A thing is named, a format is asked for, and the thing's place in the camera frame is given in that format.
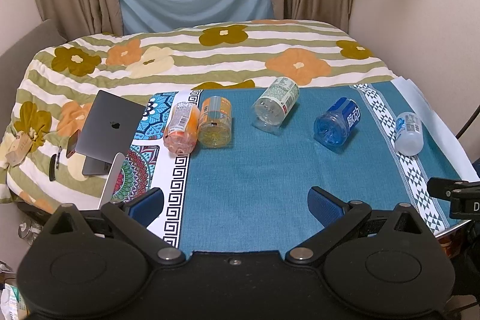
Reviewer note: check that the blue patterned cloth mat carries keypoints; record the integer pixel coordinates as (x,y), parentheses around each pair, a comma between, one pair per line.
(252,194)

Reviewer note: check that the red smartphone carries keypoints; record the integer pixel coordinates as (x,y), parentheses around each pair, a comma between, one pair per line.
(72,144)

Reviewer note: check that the orange label plastic bottle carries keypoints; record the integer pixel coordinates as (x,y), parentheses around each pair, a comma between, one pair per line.
(215,122)

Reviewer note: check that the pink orange plastic bottle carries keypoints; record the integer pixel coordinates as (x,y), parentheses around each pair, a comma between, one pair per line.
(181,132)

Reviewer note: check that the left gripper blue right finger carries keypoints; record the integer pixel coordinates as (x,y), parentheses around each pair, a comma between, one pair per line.
(325,207)

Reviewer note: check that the blue plastic bottle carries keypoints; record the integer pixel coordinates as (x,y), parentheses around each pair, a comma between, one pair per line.
(333,128)

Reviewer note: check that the black pen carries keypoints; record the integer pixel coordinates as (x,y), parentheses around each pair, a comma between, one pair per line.
(54,164)

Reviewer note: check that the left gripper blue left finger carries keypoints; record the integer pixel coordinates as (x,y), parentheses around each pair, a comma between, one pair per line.
(146,208)

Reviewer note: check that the brown paper tag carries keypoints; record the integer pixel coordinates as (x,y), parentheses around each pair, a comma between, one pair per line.
(19,149)

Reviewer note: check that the green label clear bottle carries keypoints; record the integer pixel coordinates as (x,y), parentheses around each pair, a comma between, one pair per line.
(273,106)

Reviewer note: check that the grey apple laptop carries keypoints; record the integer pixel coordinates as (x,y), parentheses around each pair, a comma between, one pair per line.
(109,129)

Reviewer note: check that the floral striped bed quilt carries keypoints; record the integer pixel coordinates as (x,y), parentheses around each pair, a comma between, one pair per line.
(48,84)

